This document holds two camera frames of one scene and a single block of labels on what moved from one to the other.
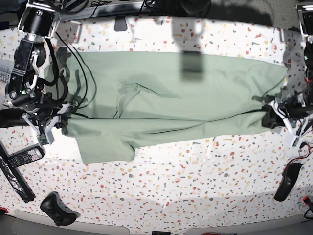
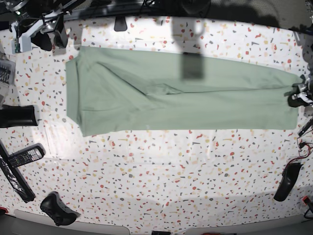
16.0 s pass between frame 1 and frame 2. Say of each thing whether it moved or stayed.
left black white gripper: moved
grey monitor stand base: stayed
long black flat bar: stayed
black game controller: stayed
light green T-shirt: moved
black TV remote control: stayed
